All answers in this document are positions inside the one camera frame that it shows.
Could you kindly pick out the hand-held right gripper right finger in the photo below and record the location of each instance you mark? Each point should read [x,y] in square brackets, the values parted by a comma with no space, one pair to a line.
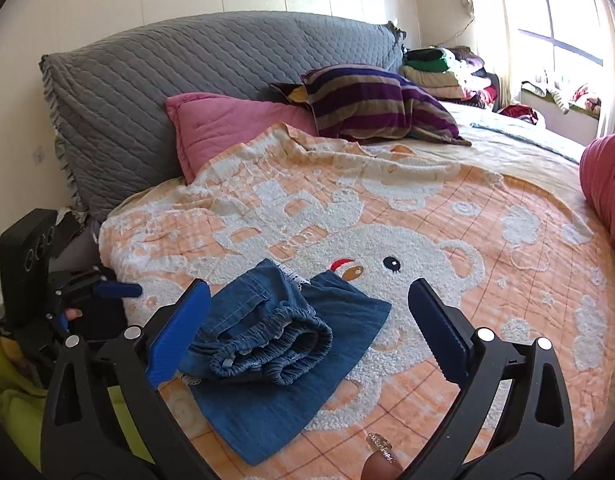
[437,330]

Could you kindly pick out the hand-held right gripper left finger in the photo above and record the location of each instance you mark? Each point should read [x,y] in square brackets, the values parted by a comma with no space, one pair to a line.
[180,330]

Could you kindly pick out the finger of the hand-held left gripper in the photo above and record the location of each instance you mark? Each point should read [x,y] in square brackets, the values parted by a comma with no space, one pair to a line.
[120,290]

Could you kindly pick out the blue denim pants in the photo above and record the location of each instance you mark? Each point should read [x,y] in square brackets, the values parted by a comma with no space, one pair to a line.
[257,320]

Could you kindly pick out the blue crinkled cloth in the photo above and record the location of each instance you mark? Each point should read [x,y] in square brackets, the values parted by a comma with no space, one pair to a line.
[287,410]

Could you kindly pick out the person's left hand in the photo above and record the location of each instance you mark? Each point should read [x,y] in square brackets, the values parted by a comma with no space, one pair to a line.
[75,314]

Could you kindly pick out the person's right hand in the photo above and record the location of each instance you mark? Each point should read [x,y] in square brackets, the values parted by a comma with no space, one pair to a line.
[380,462]

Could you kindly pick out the orange bear printed blanket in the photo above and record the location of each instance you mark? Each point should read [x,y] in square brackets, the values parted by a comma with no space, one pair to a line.
[437,210]

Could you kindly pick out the lime green garment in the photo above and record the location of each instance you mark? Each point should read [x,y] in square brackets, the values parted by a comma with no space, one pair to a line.
[17,400]

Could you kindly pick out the beige bed sheet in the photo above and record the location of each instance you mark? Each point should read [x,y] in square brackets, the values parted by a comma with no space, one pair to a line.
[512,160]

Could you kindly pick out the pink pillow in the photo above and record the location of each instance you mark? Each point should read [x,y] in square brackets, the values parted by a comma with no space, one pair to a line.
[222,125]

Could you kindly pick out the light blue cloth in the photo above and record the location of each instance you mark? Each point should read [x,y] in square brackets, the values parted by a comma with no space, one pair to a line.
[527,135]

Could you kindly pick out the red bolster pillow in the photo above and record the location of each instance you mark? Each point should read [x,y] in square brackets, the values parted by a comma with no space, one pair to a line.
[607,185]

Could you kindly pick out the red garment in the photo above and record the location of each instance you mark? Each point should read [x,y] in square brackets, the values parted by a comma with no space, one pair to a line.
[517,112]

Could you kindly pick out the grey quilted headboard cover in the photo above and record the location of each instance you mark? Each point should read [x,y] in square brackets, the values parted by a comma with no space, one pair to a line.
[187,60]

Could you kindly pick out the purple striped pillow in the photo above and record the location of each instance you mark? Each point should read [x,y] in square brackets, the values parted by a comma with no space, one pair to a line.
[367,100]

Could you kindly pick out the clothes on window sill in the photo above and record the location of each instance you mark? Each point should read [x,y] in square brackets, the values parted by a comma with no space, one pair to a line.
[557,95]

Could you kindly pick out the pile of folded clothes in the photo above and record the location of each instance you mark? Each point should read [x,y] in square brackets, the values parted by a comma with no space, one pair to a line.
[427,62]

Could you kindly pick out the cream curtain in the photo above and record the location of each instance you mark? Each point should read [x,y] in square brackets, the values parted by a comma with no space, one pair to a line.
[492,10]

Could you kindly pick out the window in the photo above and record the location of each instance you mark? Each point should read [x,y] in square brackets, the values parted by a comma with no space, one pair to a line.
[562,0]

